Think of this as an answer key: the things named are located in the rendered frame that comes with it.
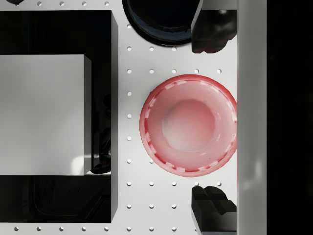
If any red plate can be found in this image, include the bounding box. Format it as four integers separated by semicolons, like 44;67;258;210
139;74;237;177

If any black plate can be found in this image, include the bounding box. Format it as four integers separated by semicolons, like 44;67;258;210
121;0;203;46

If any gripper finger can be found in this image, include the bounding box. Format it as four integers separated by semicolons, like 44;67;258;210
191;9;237;54
191;186;237;233

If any black stove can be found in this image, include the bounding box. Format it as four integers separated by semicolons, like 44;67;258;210
0;10;119;224

